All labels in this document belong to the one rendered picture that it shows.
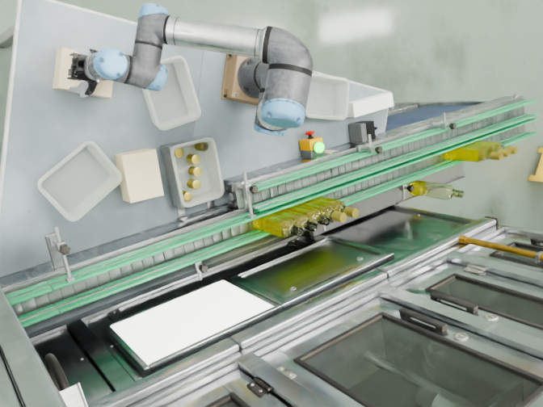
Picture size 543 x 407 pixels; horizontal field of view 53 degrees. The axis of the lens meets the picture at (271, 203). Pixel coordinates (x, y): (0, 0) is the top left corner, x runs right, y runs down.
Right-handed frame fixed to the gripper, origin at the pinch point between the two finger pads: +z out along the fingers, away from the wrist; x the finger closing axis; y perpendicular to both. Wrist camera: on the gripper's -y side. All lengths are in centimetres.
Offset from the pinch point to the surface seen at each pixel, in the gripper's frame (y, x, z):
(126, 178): -16.3, 31.1, -0.9
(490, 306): -91, 50, -89
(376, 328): -65, 60, -74
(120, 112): -14.3, 9.6, 6.6
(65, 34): 5.8, -11.3, 6.4
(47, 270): 6, 61, -4
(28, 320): 12, 73, -14
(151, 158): -24.1, 23.5, -0.8
